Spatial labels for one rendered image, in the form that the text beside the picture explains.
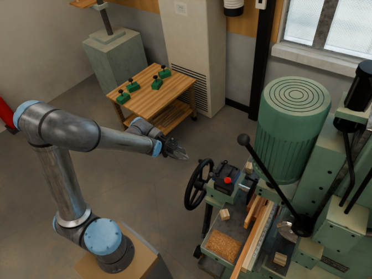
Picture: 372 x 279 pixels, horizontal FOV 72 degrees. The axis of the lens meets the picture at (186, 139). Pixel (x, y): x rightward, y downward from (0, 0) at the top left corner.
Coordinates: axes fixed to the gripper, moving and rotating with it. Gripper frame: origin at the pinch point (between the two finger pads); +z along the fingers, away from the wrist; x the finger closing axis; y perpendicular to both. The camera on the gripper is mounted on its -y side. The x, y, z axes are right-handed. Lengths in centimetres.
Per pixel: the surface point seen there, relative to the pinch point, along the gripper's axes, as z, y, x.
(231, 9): -37, 22, 117
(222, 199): 26.2, 21.7, -18.8
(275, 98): 18, 82, -15
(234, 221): 35.0, 23.8, -25.4
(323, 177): 42, 69, -18
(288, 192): 43, 45, -13
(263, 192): 37, 39, -15
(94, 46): -156, -68, 89
